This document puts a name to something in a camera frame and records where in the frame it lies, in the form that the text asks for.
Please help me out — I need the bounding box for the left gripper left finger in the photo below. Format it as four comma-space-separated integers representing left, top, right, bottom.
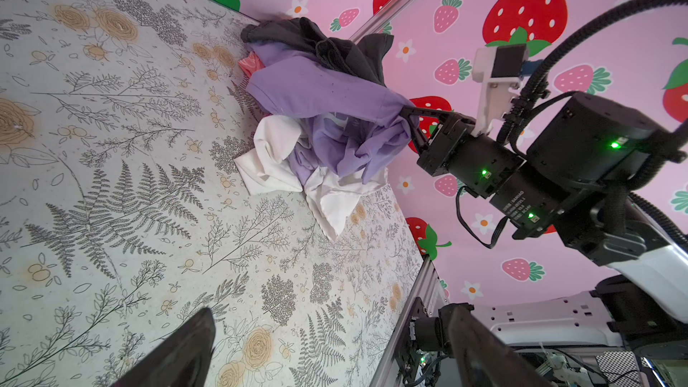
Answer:
112, 307, 216, 387

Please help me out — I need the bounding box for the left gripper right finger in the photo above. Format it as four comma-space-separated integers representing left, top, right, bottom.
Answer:
447, 305, 551, 387

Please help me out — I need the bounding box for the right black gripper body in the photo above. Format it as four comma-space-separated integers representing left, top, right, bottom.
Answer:
417, 112, 476, 177

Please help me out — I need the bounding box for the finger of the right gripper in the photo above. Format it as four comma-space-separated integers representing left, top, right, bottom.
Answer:
400, 107, 457, 124

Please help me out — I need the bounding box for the purple cloth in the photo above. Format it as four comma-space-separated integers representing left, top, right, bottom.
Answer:
247, 42, 411, 183

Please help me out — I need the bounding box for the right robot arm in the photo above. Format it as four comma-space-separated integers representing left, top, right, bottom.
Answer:
401, 91, 687, 358

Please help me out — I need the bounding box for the dark grey cloth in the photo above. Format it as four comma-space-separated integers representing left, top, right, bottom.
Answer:
241, 17, 394, 85

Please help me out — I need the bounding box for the white cloth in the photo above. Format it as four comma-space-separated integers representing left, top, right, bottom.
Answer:
234, 116, 388, 241

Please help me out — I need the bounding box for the pink cloth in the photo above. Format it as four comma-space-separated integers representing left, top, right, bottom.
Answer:
238, 51, 265, 79

